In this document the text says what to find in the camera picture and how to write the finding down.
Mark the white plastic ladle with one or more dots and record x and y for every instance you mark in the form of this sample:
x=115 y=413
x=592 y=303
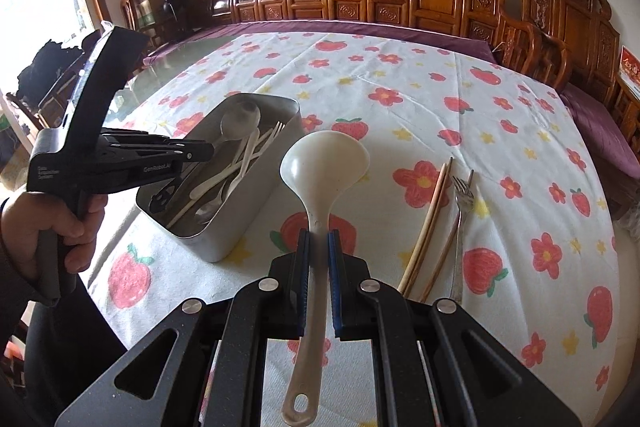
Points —
x=320 y=167

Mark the stack of cardboard boxes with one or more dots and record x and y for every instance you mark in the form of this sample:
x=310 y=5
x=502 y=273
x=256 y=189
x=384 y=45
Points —
x=165 y=2

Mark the carved wooden chair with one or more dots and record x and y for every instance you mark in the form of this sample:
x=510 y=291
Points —
x=55 y=92

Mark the rectangular metal container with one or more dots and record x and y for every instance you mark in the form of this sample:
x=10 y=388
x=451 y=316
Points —
x=220 y=242

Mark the purple sofa cushion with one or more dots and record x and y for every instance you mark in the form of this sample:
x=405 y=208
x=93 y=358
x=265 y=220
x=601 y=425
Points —
x=350 y=28

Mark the wooden side table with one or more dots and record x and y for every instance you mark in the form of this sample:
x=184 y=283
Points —
x=627 y=107

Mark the purple armchair cushion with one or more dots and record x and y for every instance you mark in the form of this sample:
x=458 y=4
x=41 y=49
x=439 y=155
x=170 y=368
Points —
x=600 y=132

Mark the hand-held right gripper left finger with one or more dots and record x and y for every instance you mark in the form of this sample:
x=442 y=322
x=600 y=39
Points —
x=302 y=282

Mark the heap of mixed cutlery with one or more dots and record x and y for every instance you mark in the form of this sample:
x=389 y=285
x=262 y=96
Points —
x=240 y=157

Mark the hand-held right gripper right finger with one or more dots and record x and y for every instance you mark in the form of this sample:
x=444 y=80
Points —
x=334 y=282

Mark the carved wooden armchair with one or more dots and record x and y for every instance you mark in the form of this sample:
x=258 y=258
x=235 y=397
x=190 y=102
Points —
x=580 y=27

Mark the strawberry flower print tablecloth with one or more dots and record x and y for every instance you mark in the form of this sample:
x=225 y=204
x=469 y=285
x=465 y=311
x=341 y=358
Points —
x=425 y=107

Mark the black cloth pile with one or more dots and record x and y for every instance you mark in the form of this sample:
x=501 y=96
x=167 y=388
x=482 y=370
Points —
x=47 y=62

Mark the person's left hand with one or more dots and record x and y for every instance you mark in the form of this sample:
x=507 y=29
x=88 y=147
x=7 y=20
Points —
x=20 y=217

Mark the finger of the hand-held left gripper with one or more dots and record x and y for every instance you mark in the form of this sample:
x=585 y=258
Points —
x=150 y=167
x=135 y=140

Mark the metal fork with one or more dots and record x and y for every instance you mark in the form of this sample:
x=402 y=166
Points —
x=462 y=202

